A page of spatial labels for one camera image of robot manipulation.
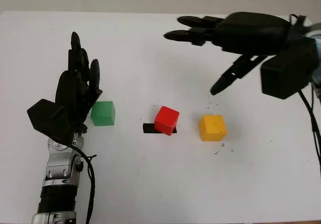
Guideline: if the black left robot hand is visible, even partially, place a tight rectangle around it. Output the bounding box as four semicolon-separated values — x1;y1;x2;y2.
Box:
54;31;103;135

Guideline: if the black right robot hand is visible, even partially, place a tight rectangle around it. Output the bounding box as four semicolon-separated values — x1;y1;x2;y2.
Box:
164;12;293;96

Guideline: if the green cube block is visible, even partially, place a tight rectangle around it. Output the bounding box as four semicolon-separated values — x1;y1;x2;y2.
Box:
90;100;116;127

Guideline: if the red cube block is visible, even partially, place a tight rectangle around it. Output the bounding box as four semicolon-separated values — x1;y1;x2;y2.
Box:
154;105;181;137

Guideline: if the yellow cube block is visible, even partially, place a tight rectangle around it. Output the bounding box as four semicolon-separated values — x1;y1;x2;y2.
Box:
199;114;228;142

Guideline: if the black tape strip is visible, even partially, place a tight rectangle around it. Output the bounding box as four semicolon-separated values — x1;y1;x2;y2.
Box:
142;123;178;135

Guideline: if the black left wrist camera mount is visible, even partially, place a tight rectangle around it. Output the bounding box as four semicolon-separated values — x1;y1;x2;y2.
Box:
27;98;76;147

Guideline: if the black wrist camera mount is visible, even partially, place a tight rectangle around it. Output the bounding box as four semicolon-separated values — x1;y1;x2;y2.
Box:
260;37;317;100
27;98;76;147

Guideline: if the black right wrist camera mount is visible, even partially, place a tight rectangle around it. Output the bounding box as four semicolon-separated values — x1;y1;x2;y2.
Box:
260;37;317;100

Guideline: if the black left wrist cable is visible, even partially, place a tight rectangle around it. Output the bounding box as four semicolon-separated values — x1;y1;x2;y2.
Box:
67;145;98;224

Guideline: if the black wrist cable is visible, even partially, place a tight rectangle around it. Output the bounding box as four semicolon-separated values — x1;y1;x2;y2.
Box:
67;145;98;224
288;13;321;178

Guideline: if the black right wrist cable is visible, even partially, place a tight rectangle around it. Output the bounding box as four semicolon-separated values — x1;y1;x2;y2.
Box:
288;13;321;178

